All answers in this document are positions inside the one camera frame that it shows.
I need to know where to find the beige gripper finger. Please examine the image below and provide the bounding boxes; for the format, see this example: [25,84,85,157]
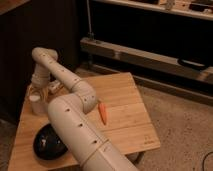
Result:
[41,87,49,100]
[27,84,34,97]

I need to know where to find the white ribbed gripper body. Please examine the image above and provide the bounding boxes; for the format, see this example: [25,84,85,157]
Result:
[31,65,50,88]

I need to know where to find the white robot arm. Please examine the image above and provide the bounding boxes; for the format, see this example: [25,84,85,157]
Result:
[28,47,139,171]

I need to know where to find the black frying pan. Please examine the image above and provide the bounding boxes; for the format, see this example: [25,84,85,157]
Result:
[33,124,68,160]

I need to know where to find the orange carrot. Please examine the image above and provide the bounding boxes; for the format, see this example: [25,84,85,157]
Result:
[98,101,107,125]

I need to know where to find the metal vertical pole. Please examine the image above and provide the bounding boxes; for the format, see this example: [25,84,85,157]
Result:
[86,0,94,40]

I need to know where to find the long wooden bench shelf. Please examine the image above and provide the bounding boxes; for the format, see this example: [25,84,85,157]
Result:
[80,37,213,85]

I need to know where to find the black handle on shelf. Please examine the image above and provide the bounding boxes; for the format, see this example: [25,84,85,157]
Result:
[177,58,211,71]

